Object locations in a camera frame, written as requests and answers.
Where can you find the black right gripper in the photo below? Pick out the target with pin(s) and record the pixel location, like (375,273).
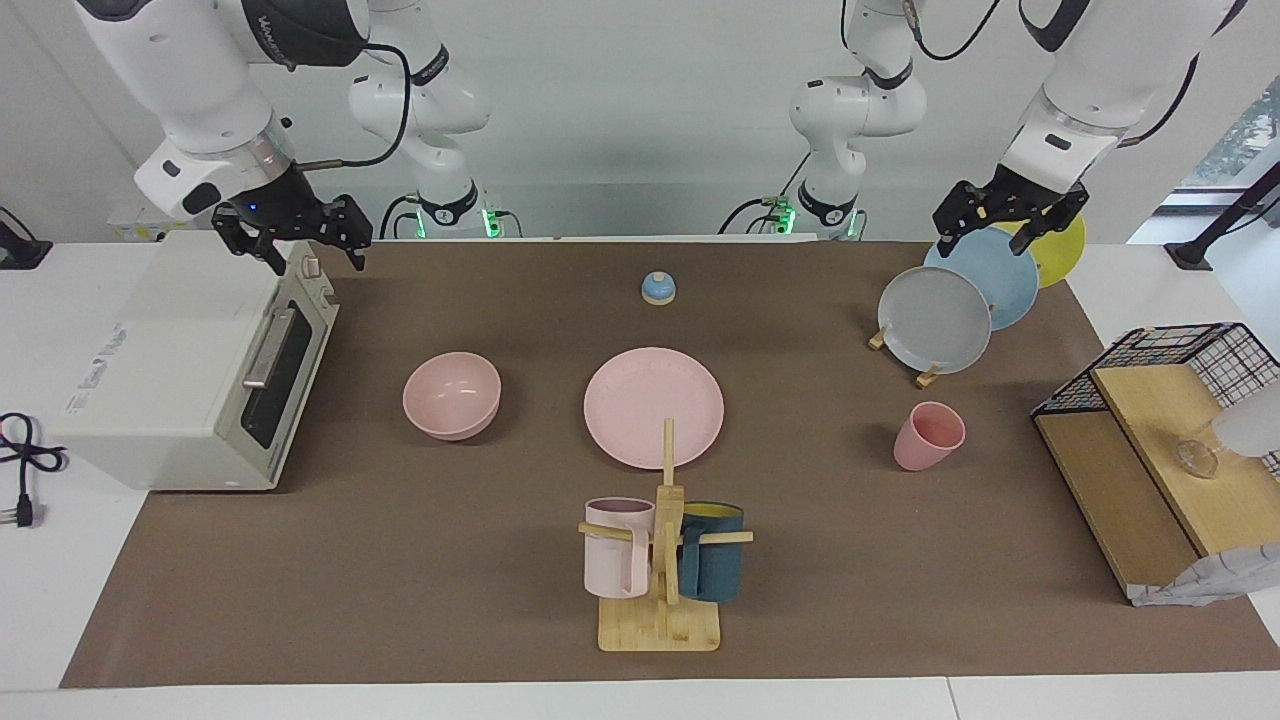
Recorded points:
(285,212)

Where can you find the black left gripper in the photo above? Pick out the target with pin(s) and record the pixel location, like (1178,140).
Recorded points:
(1020,195)

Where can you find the pink bowl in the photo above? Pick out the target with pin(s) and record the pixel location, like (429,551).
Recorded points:
(452,395)

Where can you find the pink cup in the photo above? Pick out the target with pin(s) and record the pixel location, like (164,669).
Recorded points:
(925,440)

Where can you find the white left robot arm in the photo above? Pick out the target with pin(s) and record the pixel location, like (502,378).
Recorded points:
(1090,80)

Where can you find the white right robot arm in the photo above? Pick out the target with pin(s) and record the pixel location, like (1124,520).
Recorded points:
(190,80)

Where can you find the light blue plate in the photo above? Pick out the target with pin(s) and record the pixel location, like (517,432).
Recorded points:
(1005,280)

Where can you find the yellow plate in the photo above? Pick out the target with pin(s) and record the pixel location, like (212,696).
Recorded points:
(1062,255)

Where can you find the grey plate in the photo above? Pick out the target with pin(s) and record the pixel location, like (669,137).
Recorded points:
(935,320)

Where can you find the wooden plate rack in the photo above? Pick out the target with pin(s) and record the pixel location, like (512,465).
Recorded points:
(927,378)

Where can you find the cream toaster oven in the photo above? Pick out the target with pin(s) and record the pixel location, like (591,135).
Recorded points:
(160,370)

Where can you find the clear glass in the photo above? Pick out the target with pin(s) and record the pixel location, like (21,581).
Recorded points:
(1197,458)

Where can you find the white frosted object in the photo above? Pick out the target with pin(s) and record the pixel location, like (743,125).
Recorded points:
(1250,425)

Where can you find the brown table mat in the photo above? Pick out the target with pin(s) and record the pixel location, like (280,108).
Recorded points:
(400,560)

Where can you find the pink plate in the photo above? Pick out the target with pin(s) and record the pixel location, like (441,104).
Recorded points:
(640,400)

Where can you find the white patterned cloth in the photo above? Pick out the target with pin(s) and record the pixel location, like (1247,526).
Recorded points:
(1210,580)

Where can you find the pale pink mug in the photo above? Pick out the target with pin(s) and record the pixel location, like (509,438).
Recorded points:
(615,560)

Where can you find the dark teal mug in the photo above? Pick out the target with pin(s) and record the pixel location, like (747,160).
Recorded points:
(715,565)

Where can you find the wooden mug tree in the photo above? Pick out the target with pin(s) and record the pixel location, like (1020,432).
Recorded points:
(660,625)

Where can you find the black clamp mount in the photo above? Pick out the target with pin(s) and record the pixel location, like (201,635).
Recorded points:
(20,250)

